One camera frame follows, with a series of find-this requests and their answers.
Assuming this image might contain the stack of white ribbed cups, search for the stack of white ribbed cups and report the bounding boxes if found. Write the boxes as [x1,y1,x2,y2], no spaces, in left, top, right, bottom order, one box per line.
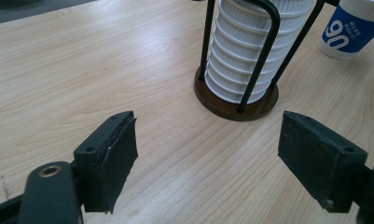
[204,0,315,105]

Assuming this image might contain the blue label paper cup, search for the blue label paper cup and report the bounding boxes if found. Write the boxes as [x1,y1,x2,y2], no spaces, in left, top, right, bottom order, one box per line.
[317,0,374,62]

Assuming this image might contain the black wire cup holder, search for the black wire cup holder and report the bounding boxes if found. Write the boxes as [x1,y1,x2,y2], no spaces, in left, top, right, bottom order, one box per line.
[193,0,327,122]

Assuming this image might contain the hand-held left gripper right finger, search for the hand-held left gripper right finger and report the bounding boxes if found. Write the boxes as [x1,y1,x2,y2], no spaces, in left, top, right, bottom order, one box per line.
[277,110,369,214]

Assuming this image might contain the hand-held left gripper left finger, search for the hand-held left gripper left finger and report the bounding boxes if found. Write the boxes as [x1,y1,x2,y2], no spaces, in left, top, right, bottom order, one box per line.
[73,110,139,216]

